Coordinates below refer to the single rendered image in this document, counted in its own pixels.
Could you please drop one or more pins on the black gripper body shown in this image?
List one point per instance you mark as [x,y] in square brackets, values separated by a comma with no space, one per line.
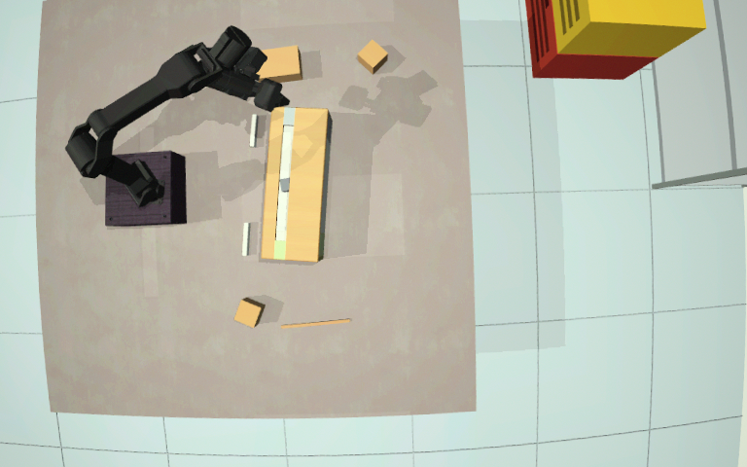
[240,85]

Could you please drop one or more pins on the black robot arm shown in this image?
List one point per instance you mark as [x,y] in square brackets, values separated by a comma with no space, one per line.
[179,77]

